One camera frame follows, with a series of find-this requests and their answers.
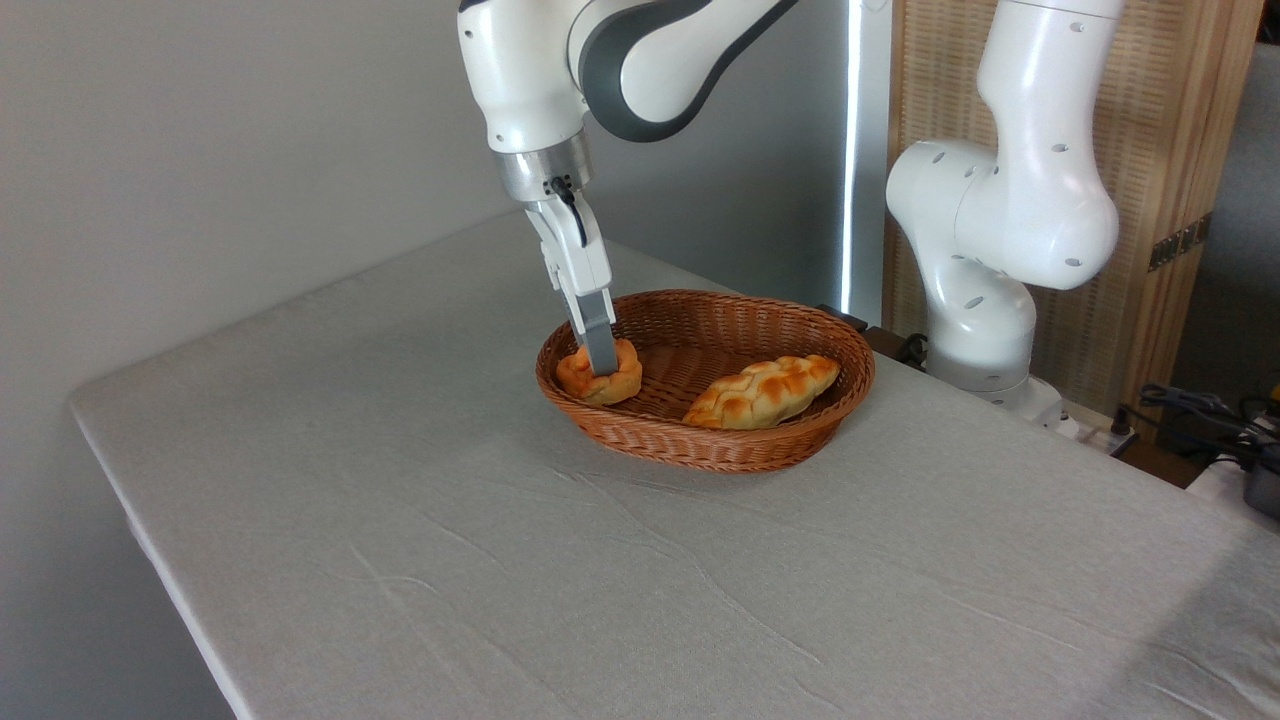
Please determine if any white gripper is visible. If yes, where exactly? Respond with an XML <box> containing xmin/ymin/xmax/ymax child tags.
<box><xmin>524</xmin><ymin>196</ymin><xmax>620</xmax><ymax>379</ymax></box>

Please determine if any bright vertical metal post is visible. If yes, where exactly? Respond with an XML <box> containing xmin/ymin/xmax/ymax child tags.
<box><xmin>838</xmin><ymin>0</ymin><xmax>894</xmax><ymax>327</ymax></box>

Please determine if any black table clamp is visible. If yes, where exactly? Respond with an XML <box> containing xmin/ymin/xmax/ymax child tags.
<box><xmin>815</xmin><ymin>303</ymin><xmax>929</xmax><ymax>369</ymax></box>

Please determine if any braided golden bread loaf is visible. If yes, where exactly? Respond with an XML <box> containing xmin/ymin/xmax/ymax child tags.
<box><xmin>682</xmin><ymin>354</ymin><xmax>842</xmax><ymax>432</ymax></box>

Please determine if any dark metal screen hinge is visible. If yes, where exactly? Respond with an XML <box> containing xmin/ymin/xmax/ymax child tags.
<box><xmin>1147</xmin><ymin>212</ymin><xmax>1215</xmax><ymax>273</ymax></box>

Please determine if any black cable bundle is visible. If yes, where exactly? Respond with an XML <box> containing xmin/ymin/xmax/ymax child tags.
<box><xmin>1115</xmin><ymin>382</ymin><xmax>1280</xmax><ymax>473</ymax></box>

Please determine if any brown wicker basket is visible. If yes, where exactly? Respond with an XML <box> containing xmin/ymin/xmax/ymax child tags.
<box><xmin>535</xmin><ymin>289</ymin><xmax>877</xmax><ymax>475</ymax></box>

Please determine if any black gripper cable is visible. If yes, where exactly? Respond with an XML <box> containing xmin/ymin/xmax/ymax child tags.
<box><xmin>547</xmin><ymin>176</ymin><xmax>591</xmax><ymax>249</ymax></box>

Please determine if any grey box device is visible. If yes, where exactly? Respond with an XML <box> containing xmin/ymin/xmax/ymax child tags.
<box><xmin>1243</xmin><ymin>460</ymin><xmax>1280</xmax><ymax>521</ymax></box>

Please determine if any round golden bread roll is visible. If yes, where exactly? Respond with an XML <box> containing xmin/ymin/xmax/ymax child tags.
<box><xmin>555</xmin><ymin>338</ymin><xmax>644</xmax><ymax>406</ymax></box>

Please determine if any grey tablecloth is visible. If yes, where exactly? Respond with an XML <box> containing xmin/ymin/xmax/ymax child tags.
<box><xmin>68</xmin><ymin>210</ymin><xmax>1280</xmax><ymax>720</ymax></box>

